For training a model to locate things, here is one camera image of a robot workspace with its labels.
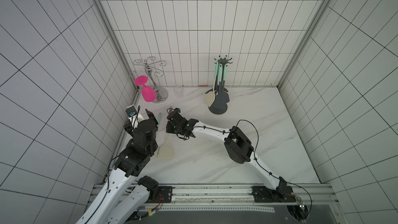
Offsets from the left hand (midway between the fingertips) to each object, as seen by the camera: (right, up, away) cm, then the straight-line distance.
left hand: (139, 116), depth 68 cm
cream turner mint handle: (+34, +9, +26) cm, 44 cm away
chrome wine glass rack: (-3, +12, +50) cm, 51 cm away
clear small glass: (+11, +13, +45) cm, 48 cm away
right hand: (+7, -7, +26) cm, 27 cm away
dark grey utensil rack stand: (+39, +15, +19) cm, 46 cm away
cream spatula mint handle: (+8, -23, +19) cm, 30 cm away
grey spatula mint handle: (+39, +3, +27) cm, 48 cm away
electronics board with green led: (+6, -43, -1) cm, 44 cm away
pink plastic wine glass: (-5, +11, +25) cm, 28 cm away
